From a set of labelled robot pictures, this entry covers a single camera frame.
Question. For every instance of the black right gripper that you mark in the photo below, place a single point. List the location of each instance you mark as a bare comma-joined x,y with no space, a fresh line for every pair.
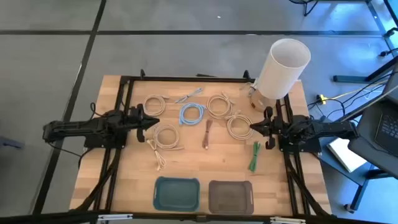
271,127

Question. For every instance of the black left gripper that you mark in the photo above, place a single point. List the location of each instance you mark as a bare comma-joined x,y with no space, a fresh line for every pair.
140,123

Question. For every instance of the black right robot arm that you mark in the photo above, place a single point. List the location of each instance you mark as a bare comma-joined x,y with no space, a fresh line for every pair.
326,127

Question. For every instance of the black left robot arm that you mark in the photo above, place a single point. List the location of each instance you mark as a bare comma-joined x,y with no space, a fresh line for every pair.
77,127

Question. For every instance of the yellow power plug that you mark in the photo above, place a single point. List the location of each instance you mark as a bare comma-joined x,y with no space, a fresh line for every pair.
321,99

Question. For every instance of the dark translucent plastic bin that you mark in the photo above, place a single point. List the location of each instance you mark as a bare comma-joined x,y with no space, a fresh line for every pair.
230,197

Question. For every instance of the teal plastic bin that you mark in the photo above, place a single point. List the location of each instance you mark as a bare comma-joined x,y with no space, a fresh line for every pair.
176,194

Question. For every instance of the white flat box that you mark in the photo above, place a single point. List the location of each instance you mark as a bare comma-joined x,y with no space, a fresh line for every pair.
345,155

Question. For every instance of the dark rolling desk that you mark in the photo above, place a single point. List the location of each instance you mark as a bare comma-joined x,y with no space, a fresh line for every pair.
363,146

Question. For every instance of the black laptop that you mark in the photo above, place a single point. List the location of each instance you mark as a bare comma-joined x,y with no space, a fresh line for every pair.
388,130

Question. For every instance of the blue-grey chair leg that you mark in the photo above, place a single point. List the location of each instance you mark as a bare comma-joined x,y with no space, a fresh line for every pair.
9,143

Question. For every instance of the black aluminium rig frame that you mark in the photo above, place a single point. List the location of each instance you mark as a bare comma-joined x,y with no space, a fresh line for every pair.
186,79

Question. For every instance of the silver frame bracket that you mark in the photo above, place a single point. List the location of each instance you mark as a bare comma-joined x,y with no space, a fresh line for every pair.
287,220
115,217

